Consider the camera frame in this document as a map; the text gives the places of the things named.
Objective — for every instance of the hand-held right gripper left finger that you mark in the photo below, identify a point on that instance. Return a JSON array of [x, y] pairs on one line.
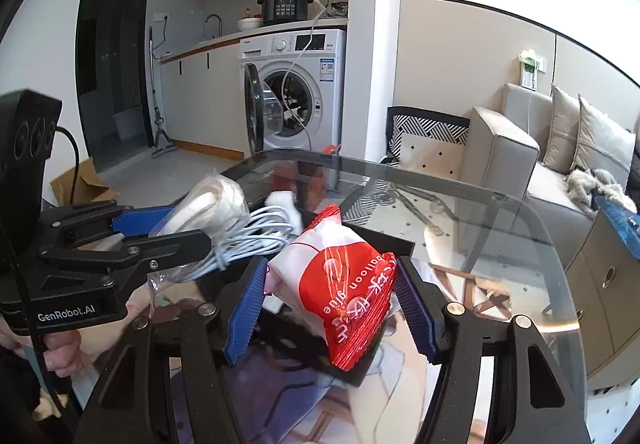
[[245, 314]]

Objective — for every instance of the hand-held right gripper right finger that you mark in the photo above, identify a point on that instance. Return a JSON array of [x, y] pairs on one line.
[[417, 314]]

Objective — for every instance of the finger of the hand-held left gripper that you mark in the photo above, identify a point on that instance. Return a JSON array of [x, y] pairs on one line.
[[170, 249], [140, 220]]

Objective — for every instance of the red and white packet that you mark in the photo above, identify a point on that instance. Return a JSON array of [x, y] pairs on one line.
[[345, 284]]

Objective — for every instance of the black cardboard box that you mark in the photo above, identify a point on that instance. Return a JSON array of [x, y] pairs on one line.
[[360, 369]]

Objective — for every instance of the person's left hand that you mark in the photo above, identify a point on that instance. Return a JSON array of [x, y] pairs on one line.
[[62, 349]]

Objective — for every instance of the brown cardboard box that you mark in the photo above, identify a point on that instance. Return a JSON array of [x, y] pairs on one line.
[[80, 184]]

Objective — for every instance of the grey mop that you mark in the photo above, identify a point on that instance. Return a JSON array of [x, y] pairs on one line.
[[162, 139]]

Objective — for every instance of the printed table mat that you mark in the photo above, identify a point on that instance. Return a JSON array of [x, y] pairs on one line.
[[400, 404]]

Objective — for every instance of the grey waste bin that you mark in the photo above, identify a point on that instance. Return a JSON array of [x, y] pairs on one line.
[[127, 124]]

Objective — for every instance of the white kitchen counter cabinet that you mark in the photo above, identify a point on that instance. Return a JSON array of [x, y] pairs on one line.
[[205, 99]]

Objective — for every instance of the dark glass door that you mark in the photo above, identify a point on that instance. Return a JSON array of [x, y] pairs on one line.
[[115, 49]]

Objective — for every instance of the beige sofa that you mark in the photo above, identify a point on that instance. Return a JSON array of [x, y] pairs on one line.
[[505, 164]]

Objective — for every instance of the black and white patterned chair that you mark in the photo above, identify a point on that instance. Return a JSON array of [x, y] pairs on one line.
[[430, 131]]

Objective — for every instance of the beige side cabinet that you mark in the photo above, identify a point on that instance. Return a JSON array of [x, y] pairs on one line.
[[607, 304]]

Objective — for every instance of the grey fur cloth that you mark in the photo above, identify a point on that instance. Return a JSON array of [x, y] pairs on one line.
[[582, 184]]

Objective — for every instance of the kitchen faucet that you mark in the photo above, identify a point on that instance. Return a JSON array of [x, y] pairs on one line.
[[214, 19]]

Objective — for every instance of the white washing machine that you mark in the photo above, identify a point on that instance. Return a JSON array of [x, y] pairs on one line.
[[320, 89]]

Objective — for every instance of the blue plastic item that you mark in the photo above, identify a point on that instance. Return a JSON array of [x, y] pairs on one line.
[[622, 224]]

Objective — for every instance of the white bowl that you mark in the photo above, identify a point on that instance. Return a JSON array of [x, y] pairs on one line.
[[249, 24]]

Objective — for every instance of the grey beige cushion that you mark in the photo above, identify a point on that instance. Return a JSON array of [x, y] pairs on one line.
[[602, 144]]

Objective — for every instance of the black pressure cooker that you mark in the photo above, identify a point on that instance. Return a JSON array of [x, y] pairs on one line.
[[285, 6]]

